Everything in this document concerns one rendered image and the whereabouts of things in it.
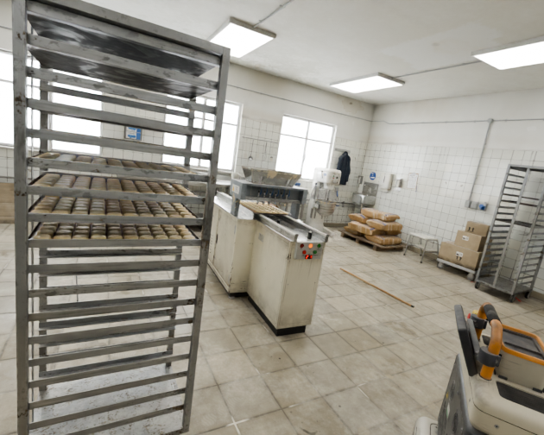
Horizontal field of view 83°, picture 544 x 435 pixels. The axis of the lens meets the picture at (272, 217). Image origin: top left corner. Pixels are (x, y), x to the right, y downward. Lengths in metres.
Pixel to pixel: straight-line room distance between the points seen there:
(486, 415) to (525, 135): 5.24
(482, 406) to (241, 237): 2.25
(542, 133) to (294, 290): 4.62
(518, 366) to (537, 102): 5.19
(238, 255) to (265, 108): 4.00
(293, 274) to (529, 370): 1.60
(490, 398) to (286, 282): 1.60
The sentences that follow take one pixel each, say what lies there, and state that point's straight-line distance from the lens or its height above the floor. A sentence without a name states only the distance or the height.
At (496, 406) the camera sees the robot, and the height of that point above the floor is 0.80.
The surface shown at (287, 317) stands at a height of 0.19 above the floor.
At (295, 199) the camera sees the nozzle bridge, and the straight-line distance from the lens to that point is 3.24.
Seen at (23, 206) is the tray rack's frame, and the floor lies 1.18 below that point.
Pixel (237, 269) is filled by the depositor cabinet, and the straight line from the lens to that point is 3.09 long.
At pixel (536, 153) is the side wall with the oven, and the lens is 6.08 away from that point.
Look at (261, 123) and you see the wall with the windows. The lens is 6.41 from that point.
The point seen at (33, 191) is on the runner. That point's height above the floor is 1.23.
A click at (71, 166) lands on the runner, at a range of 1.24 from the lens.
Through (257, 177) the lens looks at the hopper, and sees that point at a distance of 2.99.
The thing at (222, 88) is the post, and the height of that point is 1.67.
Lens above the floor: 1.44
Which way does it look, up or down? 11 degrees down
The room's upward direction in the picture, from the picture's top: 8 degrees clockwise
